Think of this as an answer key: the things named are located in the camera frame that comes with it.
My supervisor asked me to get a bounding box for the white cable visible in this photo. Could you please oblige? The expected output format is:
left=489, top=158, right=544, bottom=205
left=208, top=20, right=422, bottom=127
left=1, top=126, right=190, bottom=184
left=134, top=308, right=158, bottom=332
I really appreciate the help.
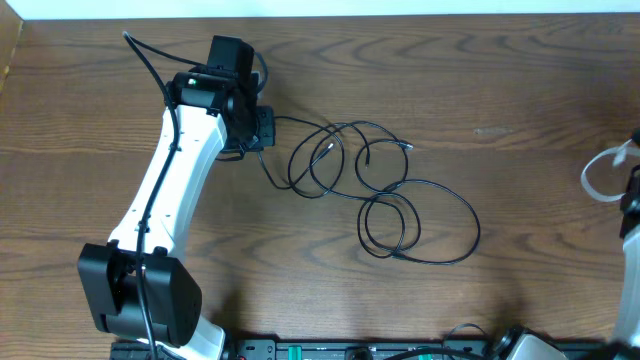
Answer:
left=579, top=139, right=640, bottom=204

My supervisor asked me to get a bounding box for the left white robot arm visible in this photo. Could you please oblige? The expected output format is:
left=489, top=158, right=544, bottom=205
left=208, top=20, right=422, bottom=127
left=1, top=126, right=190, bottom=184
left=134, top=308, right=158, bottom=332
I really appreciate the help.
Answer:
left=77, top=35, right=275, bottom=359

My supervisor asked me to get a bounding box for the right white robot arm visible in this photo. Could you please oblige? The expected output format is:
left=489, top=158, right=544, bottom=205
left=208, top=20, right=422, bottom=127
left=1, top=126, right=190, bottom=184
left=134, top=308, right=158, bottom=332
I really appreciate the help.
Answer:
left=613, top=164, right=639, bottom=348

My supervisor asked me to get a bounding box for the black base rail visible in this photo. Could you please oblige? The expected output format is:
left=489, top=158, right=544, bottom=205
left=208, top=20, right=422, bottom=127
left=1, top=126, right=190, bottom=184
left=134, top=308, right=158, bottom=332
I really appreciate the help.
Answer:
left=109, top=324, right=616, bottom=360

